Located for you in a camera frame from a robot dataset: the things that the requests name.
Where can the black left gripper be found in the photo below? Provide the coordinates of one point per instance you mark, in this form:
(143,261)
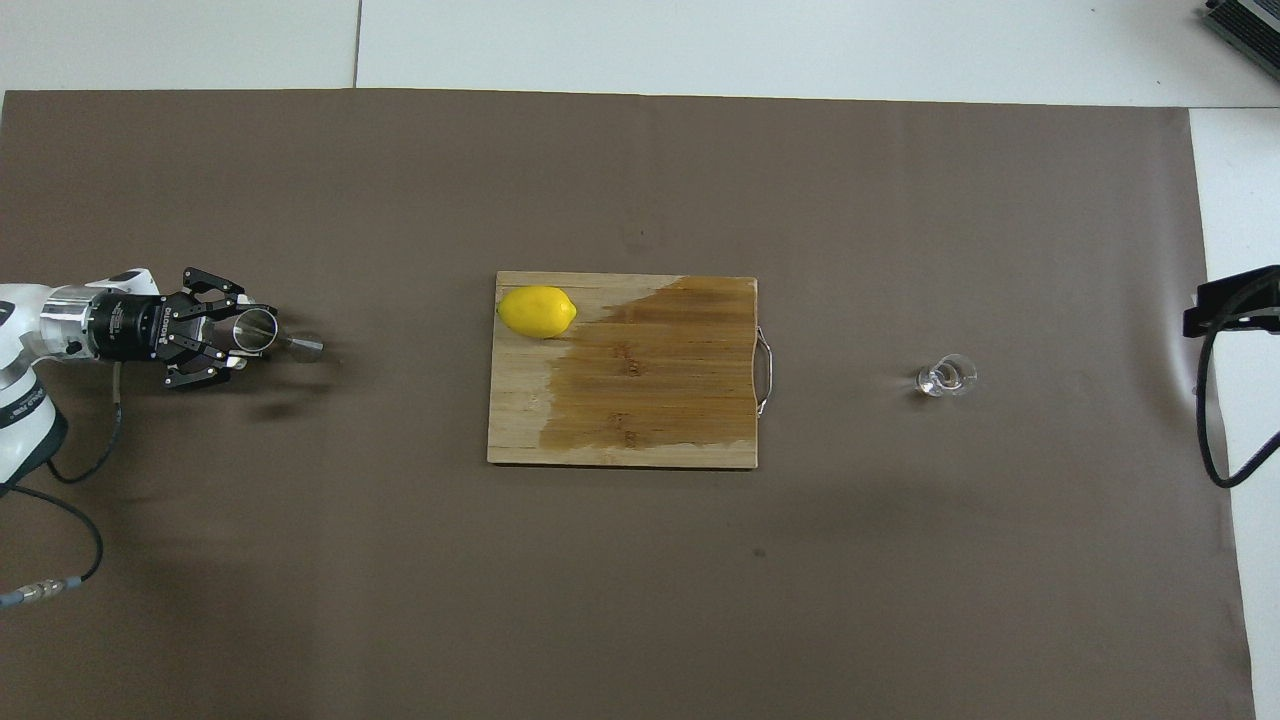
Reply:
(140,328)

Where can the steel double jigger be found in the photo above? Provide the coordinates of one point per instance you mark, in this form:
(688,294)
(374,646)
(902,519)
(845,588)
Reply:
(258,330)

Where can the small clear glass cup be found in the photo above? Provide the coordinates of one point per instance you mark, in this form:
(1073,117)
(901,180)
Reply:
(945,377)

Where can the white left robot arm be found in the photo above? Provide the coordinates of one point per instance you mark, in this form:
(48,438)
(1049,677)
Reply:
(20,420)

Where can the grey ribbed device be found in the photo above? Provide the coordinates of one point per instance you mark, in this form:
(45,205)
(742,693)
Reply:
(1245,25)

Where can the yellow lemon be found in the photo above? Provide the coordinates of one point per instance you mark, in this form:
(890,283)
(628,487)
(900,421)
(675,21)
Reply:
(537,312)

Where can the wooden cutting board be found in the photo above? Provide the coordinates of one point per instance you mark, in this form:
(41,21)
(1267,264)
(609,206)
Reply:
(640,390)

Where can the brown table mat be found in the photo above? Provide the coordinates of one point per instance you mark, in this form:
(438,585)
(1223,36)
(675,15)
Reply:
(640,600)

